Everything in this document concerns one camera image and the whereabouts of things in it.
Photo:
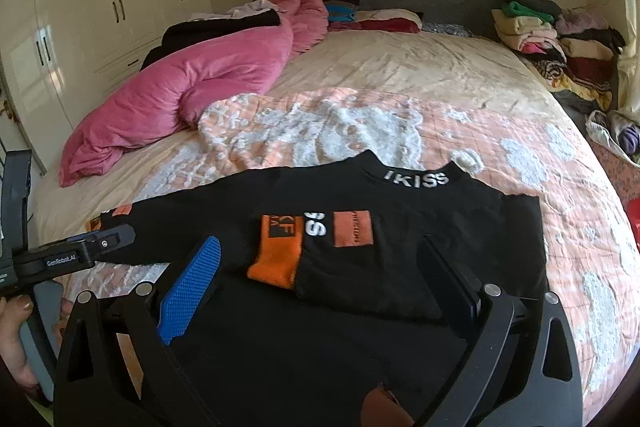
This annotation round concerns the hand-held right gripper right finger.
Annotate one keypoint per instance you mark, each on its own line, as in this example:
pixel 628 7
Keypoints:
pixel 445 272

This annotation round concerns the black garment with white stripe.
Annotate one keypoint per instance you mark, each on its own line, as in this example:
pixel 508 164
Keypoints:
pixel 200 32

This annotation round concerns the bed with beige sheet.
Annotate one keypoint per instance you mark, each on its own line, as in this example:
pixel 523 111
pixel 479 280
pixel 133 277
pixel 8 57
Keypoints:
pixel 425 62

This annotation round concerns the white wardrobe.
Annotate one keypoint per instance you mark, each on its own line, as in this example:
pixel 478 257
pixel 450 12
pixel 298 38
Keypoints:
pixel 90 7

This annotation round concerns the black sweater with orange patches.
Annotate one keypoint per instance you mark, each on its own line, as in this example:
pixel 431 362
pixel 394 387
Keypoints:
pixel 400 227

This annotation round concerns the plastic bag of clothes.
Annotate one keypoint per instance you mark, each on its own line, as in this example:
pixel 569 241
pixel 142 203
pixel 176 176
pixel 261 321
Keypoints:
pixel 617 132

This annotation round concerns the cream pillow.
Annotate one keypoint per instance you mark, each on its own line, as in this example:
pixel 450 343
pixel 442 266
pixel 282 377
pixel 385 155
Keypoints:
pixel 395 16

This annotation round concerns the dark red cloth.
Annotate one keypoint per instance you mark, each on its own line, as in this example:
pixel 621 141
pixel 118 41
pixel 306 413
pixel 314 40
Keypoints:
pixel 385 26

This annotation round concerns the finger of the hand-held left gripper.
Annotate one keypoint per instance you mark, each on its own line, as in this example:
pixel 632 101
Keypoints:
pixel 112 241

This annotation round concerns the person's right hand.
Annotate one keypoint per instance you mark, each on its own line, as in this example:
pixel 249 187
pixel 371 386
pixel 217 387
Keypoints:
pixel 387 407

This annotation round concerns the pale lilac cloth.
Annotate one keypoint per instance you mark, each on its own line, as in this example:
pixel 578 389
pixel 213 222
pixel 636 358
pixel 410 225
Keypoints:
pixel 240 9

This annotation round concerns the person's left hand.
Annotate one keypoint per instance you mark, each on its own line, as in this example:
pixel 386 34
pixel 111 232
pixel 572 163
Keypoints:
pixel 12 347

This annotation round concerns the red plastic object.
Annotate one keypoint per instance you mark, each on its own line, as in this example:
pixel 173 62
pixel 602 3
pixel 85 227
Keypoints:
pixel 635 227

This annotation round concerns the peach blanket with white fluff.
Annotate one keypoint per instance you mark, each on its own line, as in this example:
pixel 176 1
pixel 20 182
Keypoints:
pixel 500 147

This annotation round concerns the grey patterned cloth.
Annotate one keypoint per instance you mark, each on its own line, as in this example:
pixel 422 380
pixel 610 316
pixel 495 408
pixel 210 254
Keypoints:
pixel 447 30

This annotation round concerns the bright blue cloth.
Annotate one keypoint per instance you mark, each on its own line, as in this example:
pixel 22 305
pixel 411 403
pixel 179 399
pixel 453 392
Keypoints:
pixel 340 13

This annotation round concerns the pile of folded clothes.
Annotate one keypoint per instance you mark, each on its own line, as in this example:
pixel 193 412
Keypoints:
pixel 565 42

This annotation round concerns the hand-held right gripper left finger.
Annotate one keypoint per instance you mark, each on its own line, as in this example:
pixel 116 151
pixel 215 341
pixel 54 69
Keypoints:
pixel 192 287

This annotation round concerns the cream cloth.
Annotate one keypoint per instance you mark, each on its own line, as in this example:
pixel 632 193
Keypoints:
pixel 630 32

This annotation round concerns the pink duvet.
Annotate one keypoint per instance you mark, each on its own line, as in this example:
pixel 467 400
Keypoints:
pixel 200 77

